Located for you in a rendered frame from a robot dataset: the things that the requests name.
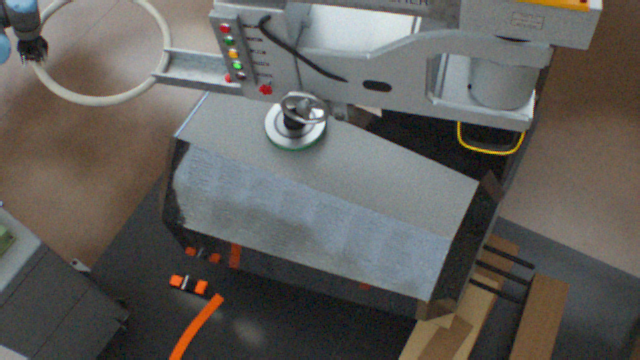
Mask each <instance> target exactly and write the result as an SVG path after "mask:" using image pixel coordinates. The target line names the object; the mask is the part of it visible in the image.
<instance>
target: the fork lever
mask: <svg viewBox="0 0 640 360"><path fill-rule="evenodd" d="M163 51H164V53H168V54H169V55H170V56H171V59H170V62H169V65H168V67H167V70H166V71H165V73H160V72H154V71H152V73H151V75H152V76H153V77H156V78H157V79H158V82H157V83H161V84H167V85H173V86H178V87H184V88H190V89H196V90H201V91H207V92H213V93H220V94H226V95H231V96H237V97H243V98H244V95H243V92H242V89H241V87H240V84H238V83H227V82H226V81H225V76H226V75H227V74H228V71H227V68H226V65H225V63H224V60H223V56H222V54H220V55H216V54H210V53H204V52H197V51H191V50H185V49H178V48H171V47H169V48H165V47H164V49H163ZM323 100H324V101H325V102H326V103H327V106H328V108H329V111H330V112H332V106H331V100H325V99H323ZM348 111H349V115H353V114H354V108H353V104H348ZM334 118H335V119H336V120H338V121H344V120H345V116H344V115H343V114H341V113H338V114H335V115H334Z"/></svg>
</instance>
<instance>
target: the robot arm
mask: <svg viewBox="0 0 640 360"><path fill-rule="evenodd" d="M42 24H44V22H43V21H41V19H40V10H39V7H38V0H0V65H1V64H3V63H5V62H6V61H7V60H8V59H9V58H10V56H11V53H12V47H11V44H10V39H9V37H8V36H7V34H6V30H5V28H7V27H13V30H14V32H13V33H14V35H15V36H16V37H17V38H19V40H18V43H17V46H16V49H17V51H18V52H19V53H20V57H21V58H20V59H21V61H22V64H23V65H24V68H25V63H26V64H28V62H29V60H30V61H36V62H41V59H42V61H43V62H44V64H45V66H46V67H47V60H48V42H47V41H46V40H45V38H43V37H42V35H41V32H42V30H43V28H42ZM40 58H41V59H40ZM34 59H35V60H34Z"/></svg>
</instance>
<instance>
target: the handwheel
mask: <svg viewBox="0 0 640 360"><path fill-rule="evenodd" d="M290 97H303V99H302V100H299V101H295V100H293V99H291V98H290ZM311 100H313V101H314V102H313V103H311V102H310V101H311ZM285 103H288V104H290V105H292V106H295V107H296V111H297V113H298V114H300V115H303V117H302V116H299V115H297V114H295V113H294V112H292V111H291V110H290V109H289V108H288V107H286V105H285ZM279 105H280V108H281V110H282V111H283V112H284V113H285V114H286V115H288V116H289V117H291V118H292V119H294V120H297V121H299V122H302V124H309V125H317V124H321V122H324V121H326V120H327V119H328V117H329V114H330V111H329V108H328V106H327V103H326V102H325V101H324V100H323V99H321V98H319V97H318V96H316V95H314V94H313V92H311V91H298V90H294V91H289V92H285V93H284V94H282V96H281V97H280V99H279ZM319 107H320V108H321V109H323V111H324V114H323V115H321V116H320V117H317V118H310V116H309V115H310V114H311V111H312V109H314V108H319Z"/></svg>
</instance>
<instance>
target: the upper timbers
mask: <svg viewBox="0 0 640 360"><path fill-rule="evenodd" d="M471 279H474V280H476V281H478V282H480V283H483V284H485V285H487V286H488V285H490V286H492V287H494V288H497V286H498V282H496V281H494V280H491V279H489V278H487V277H484V276H482V275H480V274H477V273H475V272H473V276H472V278H471ZM493 297H494V294H492V293H490V292H488V291H485V290H483V289H481V288H479V287H477V286H474V285H472V284H470V283H469V285H468V287H467V289H466V291H465V294H464V296H463V298H462V299H461V301H460V303H459V306H458V307H457V309H456V312H455V315H457V316H458V317H460V318H461V319H463V320H464V321H466V322H468V323H471V324H472V325H473V328H472V329H471V331H470V333H469V335H468V336H467V338H466V339H465V341H464V342H463V344H462V346H460V347H459V349H458V350H457V352H456V353H455V355H454V356H453V358H452V359H451V360H466V359H467V357H468V354H469V352H470V349H471V347H472V346H473V344H474V342H475V339H476V337H477V334H478V332H479V329H480V327H481V324H482V322H483V319H484V317H485V314H486V312H487V311H488V309H489V307H490V304H491V302H492V299H493ZM439 327H440V326H438V325H436V324H433V323H431V322H428V321H425V322H424V321H420V320H418V321H417V323H416V325H415V328H414V330H413V332H412V334H411V336H410V338H409V340H408V342H407V344H406V346H405V348H403V350H402V352H401V354H400V356H399V358H398V360H417V359H418V358H419V356H420V355H421V353H422V352H423V350H424V349H425V347H426V346H427V344H428V343H429V341H430V340H431V338H432V336H433V334H435V333H436V331H437V330H438V329H439Z"/></svg>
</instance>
